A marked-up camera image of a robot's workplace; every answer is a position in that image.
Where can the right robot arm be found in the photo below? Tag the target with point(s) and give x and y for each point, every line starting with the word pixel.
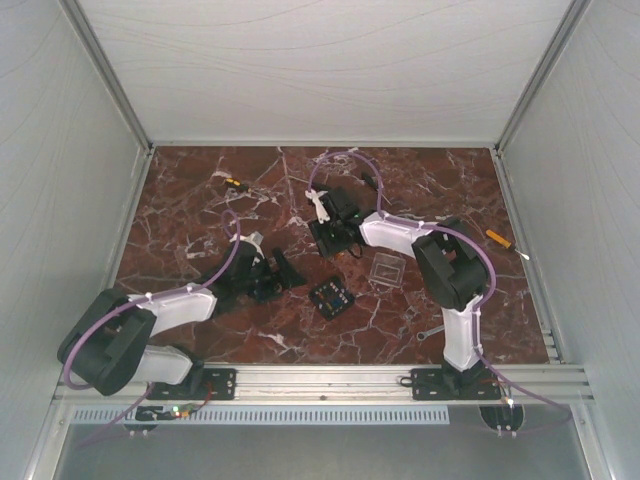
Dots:
pixel 455 271

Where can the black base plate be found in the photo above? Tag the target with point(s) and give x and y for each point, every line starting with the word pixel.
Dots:
pixel 429 384
pixel 215 384

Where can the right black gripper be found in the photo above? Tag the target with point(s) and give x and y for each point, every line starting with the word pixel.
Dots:
pixel 326 247

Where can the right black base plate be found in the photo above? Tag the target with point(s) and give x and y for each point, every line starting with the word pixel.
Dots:
pixel 429 384

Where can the black screwdriver right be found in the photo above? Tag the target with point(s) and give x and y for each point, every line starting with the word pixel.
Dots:
pixel 369 180

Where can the black fuse box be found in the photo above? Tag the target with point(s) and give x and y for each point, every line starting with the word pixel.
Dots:
pixel 331 298

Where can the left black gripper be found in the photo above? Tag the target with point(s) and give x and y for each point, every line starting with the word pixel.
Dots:
pixel 286 276

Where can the orange handle screwdriver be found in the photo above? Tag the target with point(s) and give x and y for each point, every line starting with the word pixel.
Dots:
pixel 505 243

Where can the clear fuse box cover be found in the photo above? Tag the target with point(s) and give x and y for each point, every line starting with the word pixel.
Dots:
pixel 387 270

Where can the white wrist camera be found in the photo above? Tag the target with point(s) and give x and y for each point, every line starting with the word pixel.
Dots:
pixel 254 238
pixel 315 197

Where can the slotted grey cable duct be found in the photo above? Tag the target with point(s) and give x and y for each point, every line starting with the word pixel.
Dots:
pixel 298 415

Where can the silver wrench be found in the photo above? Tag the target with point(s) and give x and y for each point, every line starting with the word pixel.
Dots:
pixel 421 336

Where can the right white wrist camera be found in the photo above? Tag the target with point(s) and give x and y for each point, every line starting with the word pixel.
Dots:
pixel 315 197

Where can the aluminium mounting rail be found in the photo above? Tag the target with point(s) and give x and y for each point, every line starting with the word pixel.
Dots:
pixel 334 384

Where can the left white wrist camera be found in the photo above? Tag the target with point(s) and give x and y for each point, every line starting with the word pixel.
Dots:
pixel 254 238

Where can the yellow black screwdriver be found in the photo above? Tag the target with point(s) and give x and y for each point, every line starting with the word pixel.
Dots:
pixel 236 185

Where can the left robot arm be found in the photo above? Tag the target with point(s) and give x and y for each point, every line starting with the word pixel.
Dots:
pixel 111 344

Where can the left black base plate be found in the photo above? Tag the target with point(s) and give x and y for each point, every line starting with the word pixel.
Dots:
pixel 215 384

